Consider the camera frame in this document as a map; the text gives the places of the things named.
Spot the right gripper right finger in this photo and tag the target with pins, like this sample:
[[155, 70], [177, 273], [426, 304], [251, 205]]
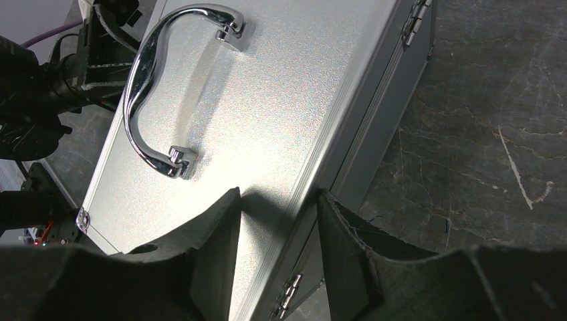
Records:
[[372, 275]]

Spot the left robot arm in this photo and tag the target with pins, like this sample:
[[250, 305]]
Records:
[[33, 95]]

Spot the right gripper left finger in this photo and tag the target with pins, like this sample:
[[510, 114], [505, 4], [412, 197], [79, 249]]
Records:
[[186, 274]]

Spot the grey metal case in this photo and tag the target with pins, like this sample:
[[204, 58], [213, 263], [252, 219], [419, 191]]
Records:
[[275, 98]]

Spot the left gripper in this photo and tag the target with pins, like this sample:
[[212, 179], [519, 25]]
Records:
[[97, 72]]

